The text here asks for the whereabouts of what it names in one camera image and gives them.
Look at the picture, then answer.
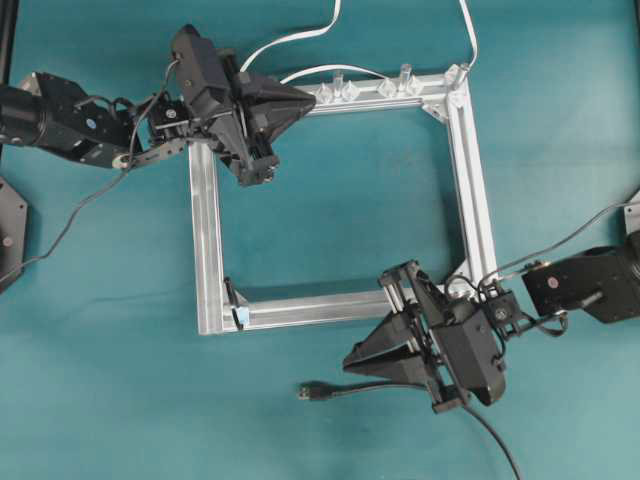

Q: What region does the black vertical rail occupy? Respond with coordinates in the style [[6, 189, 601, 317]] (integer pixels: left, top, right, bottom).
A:
[[0, 0, 19, 84]]

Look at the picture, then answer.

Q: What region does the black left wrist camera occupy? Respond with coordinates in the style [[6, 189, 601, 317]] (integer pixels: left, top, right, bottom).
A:
[[171, 24, 232, 121]]

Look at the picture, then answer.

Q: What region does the clear post left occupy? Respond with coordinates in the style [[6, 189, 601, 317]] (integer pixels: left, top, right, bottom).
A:
[[332, 70, 344, 102]]

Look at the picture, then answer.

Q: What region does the clear post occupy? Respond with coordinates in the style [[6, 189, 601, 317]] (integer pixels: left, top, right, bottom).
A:
[[397, 63, 412, 95], [332, 70, 344, 102]]

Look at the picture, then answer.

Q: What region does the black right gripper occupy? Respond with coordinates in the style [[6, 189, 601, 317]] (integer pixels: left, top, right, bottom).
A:
[[342, 260, 470, 413]]

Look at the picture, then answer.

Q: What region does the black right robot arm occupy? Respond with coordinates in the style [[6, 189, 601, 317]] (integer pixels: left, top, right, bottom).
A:
[[342, 243, 639, 413]]

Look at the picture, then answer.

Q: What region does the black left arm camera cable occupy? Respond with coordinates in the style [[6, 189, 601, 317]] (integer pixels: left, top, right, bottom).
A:
[[0, 59, 181, 282]]

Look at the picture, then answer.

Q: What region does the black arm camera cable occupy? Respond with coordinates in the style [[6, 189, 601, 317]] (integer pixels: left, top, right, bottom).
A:
[[0, 59, 181, 282], [447, 201, 640, 289]]

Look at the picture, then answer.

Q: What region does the black zip tie loop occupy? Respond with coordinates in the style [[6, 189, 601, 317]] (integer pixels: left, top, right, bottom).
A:
[[224, 277, 250, 331]]

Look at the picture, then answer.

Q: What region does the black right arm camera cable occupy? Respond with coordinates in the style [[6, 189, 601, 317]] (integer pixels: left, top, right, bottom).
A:
[[447, 201, 640, 289]]

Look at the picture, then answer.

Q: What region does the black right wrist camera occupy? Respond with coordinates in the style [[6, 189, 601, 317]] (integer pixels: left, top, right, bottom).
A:
[[431, 298, 506, 406]]

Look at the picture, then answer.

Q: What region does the white flat cable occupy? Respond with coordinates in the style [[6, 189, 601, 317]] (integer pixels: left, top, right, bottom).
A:
[[240, 0, 480, 86]]

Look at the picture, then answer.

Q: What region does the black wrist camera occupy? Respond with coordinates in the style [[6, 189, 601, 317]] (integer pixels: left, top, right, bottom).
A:
[[171, 24, 232, 121], [431, 298, 506, 406]]

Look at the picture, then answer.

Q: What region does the clear post right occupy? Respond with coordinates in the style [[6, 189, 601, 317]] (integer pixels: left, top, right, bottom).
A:
[[397, 63, 412, 95]]

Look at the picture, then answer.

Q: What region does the square aluminium profile frame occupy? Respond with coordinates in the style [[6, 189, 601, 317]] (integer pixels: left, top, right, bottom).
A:
[[189, 71, 497, 335]]

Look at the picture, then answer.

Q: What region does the black USB cable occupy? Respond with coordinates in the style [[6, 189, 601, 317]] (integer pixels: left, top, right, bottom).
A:
[[298, 380, 525, 480]]

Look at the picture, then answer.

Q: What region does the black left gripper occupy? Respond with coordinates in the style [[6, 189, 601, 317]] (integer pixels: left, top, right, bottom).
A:
[[188, 48, 316, 187]]

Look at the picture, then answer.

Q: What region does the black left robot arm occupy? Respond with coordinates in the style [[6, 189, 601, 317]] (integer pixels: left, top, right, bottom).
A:
[[1, 49, 316, 186]]

